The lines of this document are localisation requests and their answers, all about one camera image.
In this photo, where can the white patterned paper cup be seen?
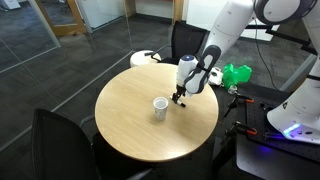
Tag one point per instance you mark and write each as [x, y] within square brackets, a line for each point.
[160, 105]

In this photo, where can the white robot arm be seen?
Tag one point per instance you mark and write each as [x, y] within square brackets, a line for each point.
[231, 21]

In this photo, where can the green plastic bag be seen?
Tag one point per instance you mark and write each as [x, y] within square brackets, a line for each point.
[233, 75]

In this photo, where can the white round stool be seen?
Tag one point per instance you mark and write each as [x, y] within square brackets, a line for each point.
[144, 57]

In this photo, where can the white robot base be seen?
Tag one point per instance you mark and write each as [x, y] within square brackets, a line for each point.
[303, 106]

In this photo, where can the black perforated mounting board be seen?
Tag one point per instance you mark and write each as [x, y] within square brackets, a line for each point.
[296, 139]

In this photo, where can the round wooden table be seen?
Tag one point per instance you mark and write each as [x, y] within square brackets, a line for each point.
[135, 115]

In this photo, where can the black mesh office chair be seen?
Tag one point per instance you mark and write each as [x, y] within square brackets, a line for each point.
[185, 40]

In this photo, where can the black orange clamp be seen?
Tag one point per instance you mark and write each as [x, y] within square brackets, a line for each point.
[238, 127]
[234, 103]

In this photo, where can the black office chair near camera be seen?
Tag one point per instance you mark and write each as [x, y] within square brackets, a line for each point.
[62, 151]

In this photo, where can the white marker with black cap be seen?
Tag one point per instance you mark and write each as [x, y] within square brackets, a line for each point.
[180, 103]

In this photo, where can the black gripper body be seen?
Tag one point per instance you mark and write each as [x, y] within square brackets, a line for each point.
[180, 91]

